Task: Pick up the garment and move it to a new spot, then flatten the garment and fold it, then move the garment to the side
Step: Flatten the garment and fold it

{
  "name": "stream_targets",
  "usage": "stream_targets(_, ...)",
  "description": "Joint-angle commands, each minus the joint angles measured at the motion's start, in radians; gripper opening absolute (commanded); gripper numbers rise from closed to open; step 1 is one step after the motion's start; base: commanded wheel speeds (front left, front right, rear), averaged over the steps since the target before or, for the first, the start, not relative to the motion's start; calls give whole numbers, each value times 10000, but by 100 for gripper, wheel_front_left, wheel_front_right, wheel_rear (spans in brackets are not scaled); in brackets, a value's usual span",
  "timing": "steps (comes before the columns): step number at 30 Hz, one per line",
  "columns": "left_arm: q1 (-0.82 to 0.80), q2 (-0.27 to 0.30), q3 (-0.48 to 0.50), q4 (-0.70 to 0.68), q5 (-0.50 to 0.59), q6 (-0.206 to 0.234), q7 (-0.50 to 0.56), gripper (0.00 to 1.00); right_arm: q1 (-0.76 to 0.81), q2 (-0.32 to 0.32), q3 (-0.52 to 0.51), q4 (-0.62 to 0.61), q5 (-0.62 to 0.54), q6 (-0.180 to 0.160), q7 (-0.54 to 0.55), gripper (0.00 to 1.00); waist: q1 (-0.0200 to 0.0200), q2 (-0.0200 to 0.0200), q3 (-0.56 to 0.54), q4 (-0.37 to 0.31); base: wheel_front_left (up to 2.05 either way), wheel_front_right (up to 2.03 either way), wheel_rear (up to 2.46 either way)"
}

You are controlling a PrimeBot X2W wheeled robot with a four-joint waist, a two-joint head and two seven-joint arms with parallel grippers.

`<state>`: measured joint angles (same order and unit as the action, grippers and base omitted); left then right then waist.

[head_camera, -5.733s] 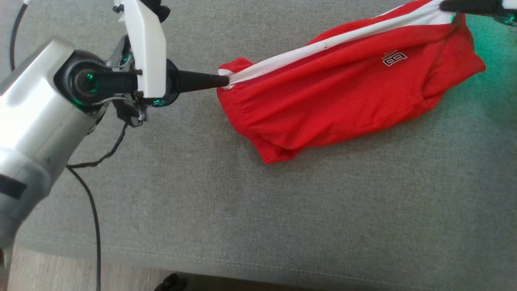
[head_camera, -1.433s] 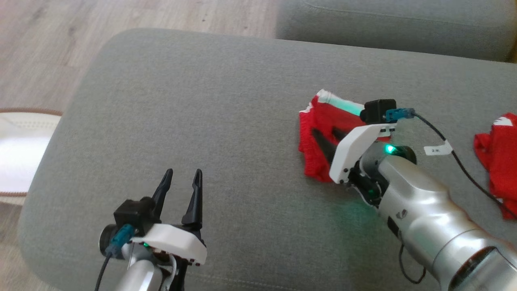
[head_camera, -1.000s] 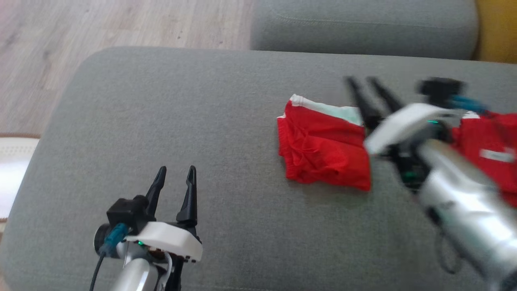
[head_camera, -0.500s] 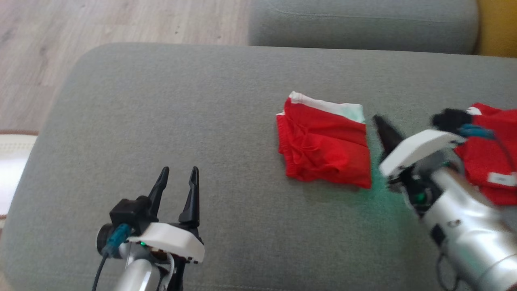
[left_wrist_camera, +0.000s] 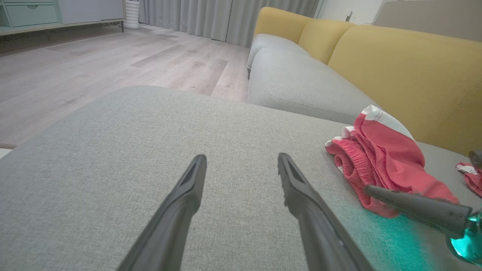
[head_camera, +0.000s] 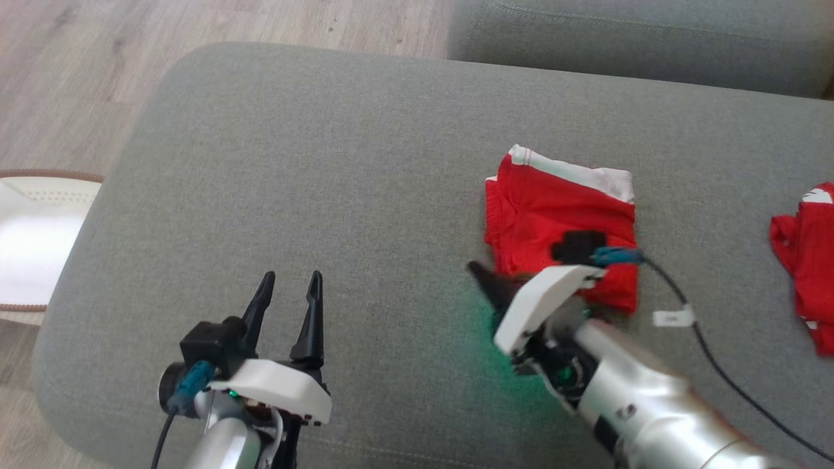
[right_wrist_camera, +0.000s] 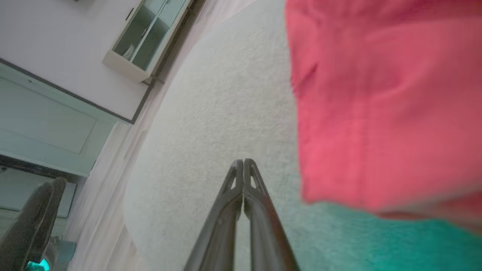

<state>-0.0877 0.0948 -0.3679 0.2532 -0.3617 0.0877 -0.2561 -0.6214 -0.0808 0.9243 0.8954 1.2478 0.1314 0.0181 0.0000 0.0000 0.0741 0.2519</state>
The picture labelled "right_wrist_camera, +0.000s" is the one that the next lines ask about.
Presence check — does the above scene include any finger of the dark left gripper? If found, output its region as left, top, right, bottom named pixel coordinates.
left=28, top=177, right=68, bottom=261
left=0, top=183, right=54, bottom=271

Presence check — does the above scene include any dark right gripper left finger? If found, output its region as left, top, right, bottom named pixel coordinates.
left=184, top=159, right=244, bottom=271

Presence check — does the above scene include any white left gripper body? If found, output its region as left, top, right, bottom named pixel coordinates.
left=23, top=257, right=52, bottom=271

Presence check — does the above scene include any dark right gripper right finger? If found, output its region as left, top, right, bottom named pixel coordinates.
left=244, top=158, right=301, bottom=271

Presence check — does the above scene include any red Bulls jersey shirt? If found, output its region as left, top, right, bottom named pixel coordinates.
left=284, top=0, right=482, bottom=230

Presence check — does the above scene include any pale green panelled door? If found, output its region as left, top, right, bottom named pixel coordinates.
left=0, top=62, right=121, bottom=177

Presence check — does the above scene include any grey fabric sofa seat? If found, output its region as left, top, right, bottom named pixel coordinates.
left=122, top=0, right=482, bottom=271

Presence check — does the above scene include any white glass door cabinet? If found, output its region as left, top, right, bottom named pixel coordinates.
left=102, top=0, right=194, bottom=84

